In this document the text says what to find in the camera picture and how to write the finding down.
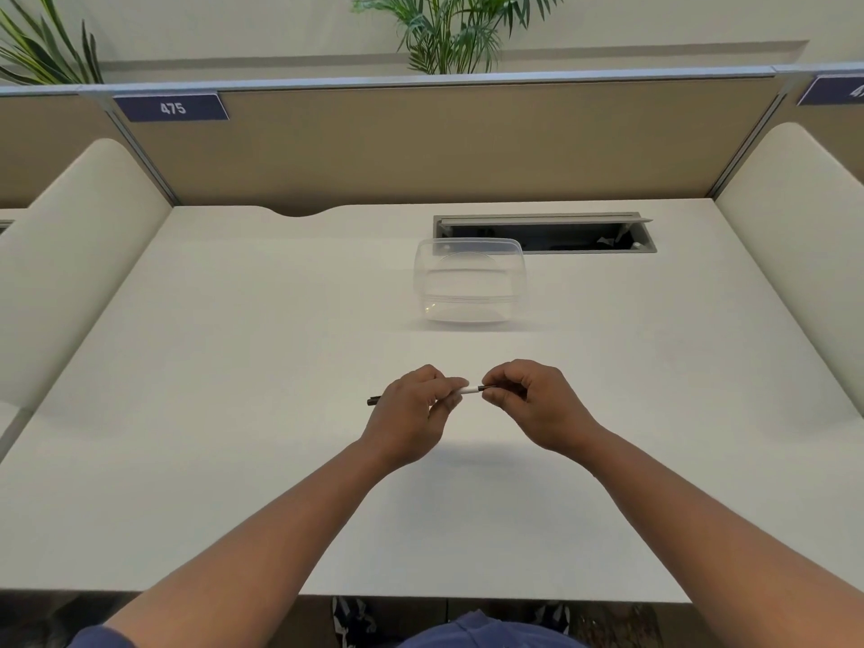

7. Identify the white pen with black ends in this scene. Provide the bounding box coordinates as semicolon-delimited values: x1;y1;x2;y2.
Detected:
367;383;498;407

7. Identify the person's patterned shoe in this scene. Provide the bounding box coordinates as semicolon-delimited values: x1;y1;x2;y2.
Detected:
530;600;575;636
331;596;379;648

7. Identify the beige partition panel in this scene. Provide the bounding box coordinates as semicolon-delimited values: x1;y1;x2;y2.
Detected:
111;66;792;218
0;87;139;210

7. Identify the white rounded side divider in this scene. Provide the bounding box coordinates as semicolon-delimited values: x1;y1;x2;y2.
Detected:
714;122;864;420
0;138;174;409

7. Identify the person's right forearm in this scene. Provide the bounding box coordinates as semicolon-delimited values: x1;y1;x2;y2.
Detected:
584;428;864;648

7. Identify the person's right hand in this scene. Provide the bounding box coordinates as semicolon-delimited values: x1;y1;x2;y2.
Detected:
481;359;606;459

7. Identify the person's left hand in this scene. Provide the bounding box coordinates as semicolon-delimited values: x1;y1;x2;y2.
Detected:
361;364;471;473

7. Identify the person's left forearm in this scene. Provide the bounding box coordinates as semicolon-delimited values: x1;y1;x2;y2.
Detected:
101;435;389;648

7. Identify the blue number label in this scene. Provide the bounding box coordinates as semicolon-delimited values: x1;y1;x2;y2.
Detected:
112;93;230;123

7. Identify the clear plastic container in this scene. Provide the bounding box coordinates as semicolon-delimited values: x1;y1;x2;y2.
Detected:
413;237;527;325

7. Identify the green palm plant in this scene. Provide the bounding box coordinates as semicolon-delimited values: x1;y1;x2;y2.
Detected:
351;0;564;76
0;0;104;87

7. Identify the person's blue shirt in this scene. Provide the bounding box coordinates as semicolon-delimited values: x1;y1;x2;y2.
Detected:
67;610;564;648

